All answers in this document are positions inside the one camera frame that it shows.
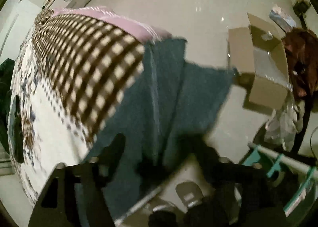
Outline dark blue denim jeans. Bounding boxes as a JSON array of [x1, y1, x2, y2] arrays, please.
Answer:
[[87, 39, 234, 220]]

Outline teal drying rack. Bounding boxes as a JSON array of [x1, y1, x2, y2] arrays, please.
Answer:
[[240, 143, 317, 218]]

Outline floral white bed quilt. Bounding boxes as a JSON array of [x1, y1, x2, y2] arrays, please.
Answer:
[[8, 29, 92, 206]]

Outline plastic bag on floor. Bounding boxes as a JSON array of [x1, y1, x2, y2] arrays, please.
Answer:
[[264, 92, 305, 152]]

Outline brown checkered bed sheet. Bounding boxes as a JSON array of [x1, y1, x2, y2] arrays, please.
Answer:
[[31, 10, 144, 144]]

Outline small open cardboard box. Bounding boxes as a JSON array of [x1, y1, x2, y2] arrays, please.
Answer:
[[228, 13, 292, 110]]

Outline dark red cloth pile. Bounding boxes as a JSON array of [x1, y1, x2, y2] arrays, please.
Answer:
[[282, 28, 317, 99]]

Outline white bed headboard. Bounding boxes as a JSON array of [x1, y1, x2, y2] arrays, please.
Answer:
[[1, 0, 42, 63]]

